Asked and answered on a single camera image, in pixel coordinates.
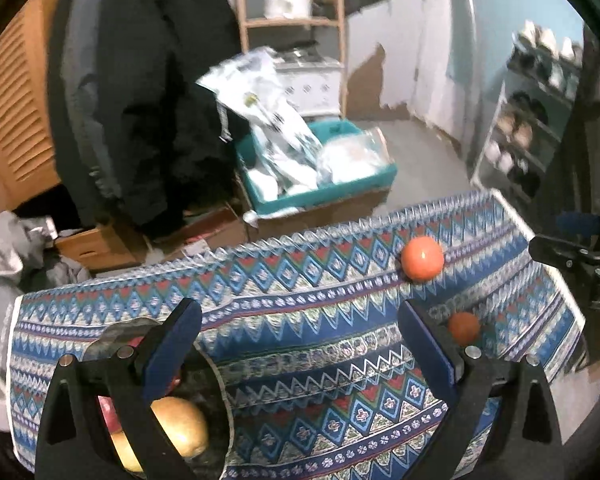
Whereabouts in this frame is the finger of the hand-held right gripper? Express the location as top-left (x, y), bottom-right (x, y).
top-left (528, 234), bottom-right (600, 277)
top-left (554, 211), bottom-right (600, 249)

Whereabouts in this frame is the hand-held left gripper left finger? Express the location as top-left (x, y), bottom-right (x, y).
top-left (34, 298), bottom-right (204, 480)

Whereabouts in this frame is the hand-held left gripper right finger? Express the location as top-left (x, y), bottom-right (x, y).
top-left (396, 299), bottom-right (564, 480)

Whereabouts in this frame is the small orange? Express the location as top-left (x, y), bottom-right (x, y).
top-left (447, 311), bottom-right (482, 347)

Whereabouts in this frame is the yellow-green pear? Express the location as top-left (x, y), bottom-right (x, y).
top-left (111, 396), bottom-right (209, 472)

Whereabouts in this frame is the red apple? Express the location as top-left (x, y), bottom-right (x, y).
top-left (97, 337), bottom-right (183, 433)

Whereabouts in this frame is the dark glass plate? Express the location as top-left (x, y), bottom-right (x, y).
top-left (85, 317), bottom-right (236, 480)

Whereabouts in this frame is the large orange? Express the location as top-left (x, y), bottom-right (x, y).
top-left (400, 236), bottom-right (446, 282)

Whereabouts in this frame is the flat cardboard box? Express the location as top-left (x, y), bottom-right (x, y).
top-left (150, 207), bottom-right (251, 262)

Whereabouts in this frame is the blue patterned tablecloth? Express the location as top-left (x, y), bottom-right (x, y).
top-left (7, 189), bottom-right (588, 480)

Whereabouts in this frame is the white shoe rack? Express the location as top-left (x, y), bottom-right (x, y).
top-left (472, 20), bottom-right (587, 202)

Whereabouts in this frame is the teal plastic bin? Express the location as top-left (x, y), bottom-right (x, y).
top-left (235, 120), bottom-right (398, 216)

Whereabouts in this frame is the clear plastic bag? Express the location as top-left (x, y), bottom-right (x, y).
top-left (317, 127), bottom-right (389, 187)

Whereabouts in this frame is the grey jacket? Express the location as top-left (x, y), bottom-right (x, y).
top-left (60, 0), bottom-right (126, 201)

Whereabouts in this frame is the white printed plastic bag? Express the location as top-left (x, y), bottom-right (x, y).
top-left (197, 47), bottom-right (326, 196)

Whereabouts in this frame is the black jacket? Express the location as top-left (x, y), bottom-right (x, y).
top-left (47, 0), bottom-right (246, 241)

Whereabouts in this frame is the wooden louvered cabinet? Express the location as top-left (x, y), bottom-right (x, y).
top-left (0, 0), bottom-right (81, 221)

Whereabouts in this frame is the white patterned storage box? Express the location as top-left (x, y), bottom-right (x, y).
top-left (275, 57), bottom-right (344, 117)

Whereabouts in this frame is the wooden ladder shelf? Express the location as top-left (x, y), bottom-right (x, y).
top-left (232, 0), bottom-right (351, 117)

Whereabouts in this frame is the white pot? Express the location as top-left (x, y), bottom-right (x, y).
top-left (265, 0), bottom-right (314, 19)

